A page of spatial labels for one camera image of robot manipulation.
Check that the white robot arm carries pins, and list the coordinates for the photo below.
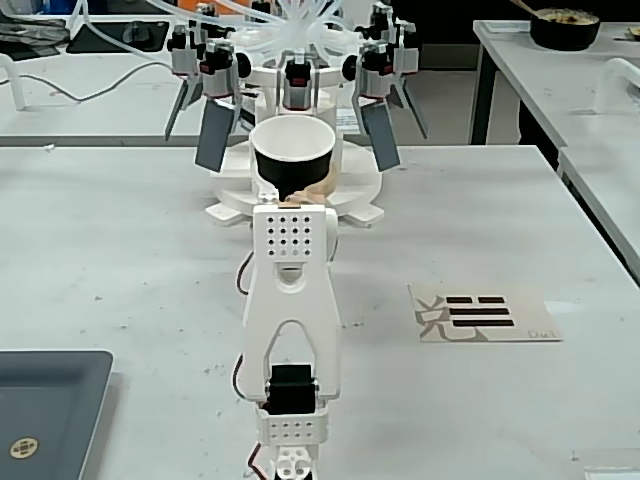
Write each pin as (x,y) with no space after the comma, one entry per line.
(290,310)

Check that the printed paper mat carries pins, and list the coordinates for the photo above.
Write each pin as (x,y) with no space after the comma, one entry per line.
(525,310)

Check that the white arch stand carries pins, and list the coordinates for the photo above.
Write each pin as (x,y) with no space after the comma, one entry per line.
(607,80)
(17,85)

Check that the dark metal table leg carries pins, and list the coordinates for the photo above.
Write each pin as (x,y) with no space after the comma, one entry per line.
(482,100)

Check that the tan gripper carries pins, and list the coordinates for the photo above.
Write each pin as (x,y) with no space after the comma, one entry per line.
(268,192)

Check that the black paper cup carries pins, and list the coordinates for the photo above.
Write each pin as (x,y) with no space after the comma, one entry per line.
(292,170)

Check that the dark grey tray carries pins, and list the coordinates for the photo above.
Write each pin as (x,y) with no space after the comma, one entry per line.
(50,400)

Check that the brown utensil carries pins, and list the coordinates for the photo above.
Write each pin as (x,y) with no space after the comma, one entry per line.
(525,7)

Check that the white paper sheet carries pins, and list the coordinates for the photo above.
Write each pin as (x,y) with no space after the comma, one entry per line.
(612,473)

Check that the white printed label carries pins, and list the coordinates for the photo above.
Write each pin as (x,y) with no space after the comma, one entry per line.
(348,119)

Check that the black bowl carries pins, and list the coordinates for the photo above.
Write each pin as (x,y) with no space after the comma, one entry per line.
(565,35)

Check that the dark grey bag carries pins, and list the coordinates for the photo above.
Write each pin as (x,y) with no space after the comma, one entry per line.
(30,35)

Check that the grey dispenser unit with flap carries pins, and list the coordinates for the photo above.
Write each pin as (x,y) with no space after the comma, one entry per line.
(184,60)
(380,135)
(298,90)
(405,55)
(215,135)

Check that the clear tube bundle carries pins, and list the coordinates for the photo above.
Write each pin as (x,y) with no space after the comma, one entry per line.
(300,25)

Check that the black mouse pad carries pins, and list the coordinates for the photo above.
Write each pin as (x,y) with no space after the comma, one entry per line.
(115,37)

